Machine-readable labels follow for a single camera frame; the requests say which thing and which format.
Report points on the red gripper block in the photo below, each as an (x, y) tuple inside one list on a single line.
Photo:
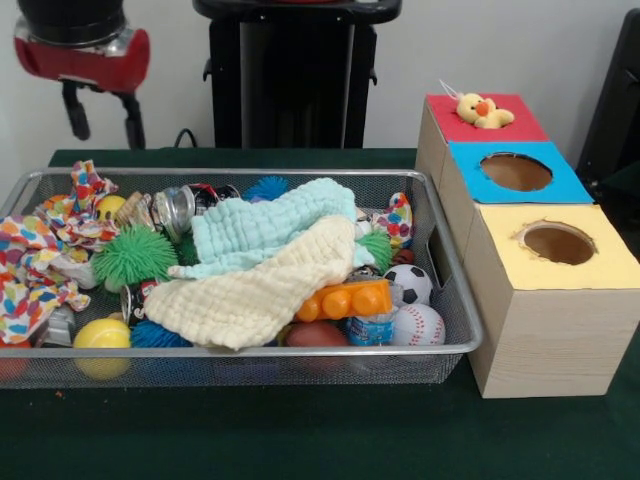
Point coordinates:
[(75, 65)]

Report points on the large colourful dotted cloth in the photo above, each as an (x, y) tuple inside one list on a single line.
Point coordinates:
[(30, 280)]

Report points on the mint green cloth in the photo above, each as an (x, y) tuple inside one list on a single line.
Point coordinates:
[(270, 225)]

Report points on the cream yellow cloth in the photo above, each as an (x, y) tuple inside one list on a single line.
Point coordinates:
[(250, 295)]

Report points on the yellow toy duck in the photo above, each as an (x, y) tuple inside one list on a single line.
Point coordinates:
[(482, 111)]

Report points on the clear mesh bin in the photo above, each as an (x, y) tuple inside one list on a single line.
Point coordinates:
[(445, 260)]

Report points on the wooden box with three holes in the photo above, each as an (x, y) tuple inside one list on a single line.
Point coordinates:
[(550, 340)]

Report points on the crushed silver drink can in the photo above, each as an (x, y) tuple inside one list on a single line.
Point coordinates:
[(175, 212)]

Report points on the green fuzzy toy big eyes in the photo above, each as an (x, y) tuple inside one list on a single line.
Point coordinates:
[(135, 257)]

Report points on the yellow ball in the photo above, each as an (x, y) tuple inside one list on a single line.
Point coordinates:
[(102, 340)]

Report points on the orange studded toy block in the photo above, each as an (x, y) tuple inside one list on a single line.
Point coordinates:
[(345, 300)]

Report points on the brown toy football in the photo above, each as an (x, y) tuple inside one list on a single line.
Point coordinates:
[(317, 335)]

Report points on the twisted colourful dotted cloth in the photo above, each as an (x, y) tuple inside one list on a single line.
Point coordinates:
[(397, 220)]

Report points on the black white soccer ball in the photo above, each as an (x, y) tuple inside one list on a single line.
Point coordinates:
[(409, 285)]

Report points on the dark green table cloth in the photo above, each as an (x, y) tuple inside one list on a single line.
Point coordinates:
[(625, 200), (300, 435)]

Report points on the white baseball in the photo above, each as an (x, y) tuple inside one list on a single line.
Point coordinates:
[(417, 325)]

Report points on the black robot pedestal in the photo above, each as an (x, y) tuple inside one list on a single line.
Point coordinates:
[(300, 75)]

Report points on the black frame stand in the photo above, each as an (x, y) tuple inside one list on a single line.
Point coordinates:
[(620, 100)]

